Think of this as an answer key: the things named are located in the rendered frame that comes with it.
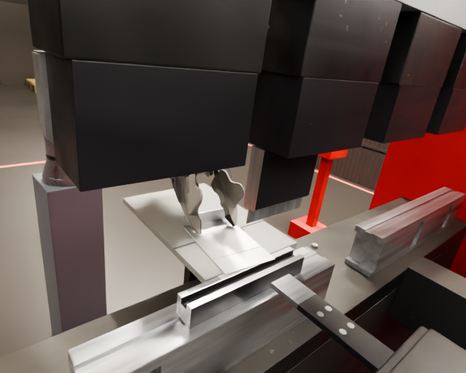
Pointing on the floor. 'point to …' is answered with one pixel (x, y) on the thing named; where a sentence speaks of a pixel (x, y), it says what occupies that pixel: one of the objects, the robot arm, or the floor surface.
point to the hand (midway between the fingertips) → (213, 223)
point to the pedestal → (296, 230)
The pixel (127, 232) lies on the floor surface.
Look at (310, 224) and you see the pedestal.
